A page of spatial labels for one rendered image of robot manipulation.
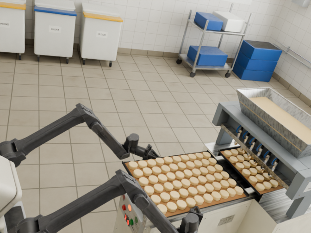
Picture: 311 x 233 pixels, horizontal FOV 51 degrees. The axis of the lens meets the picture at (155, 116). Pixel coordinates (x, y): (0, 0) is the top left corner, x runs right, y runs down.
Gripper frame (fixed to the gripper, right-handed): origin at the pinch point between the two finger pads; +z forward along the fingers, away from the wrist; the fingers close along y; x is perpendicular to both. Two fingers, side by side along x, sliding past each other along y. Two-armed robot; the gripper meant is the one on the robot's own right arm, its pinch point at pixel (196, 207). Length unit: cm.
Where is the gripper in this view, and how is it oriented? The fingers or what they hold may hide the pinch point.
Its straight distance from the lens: 168.4
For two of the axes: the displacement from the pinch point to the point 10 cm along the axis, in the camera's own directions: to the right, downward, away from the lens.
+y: 2.4, -8.3, -5.0
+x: -9.3, -3.4, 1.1
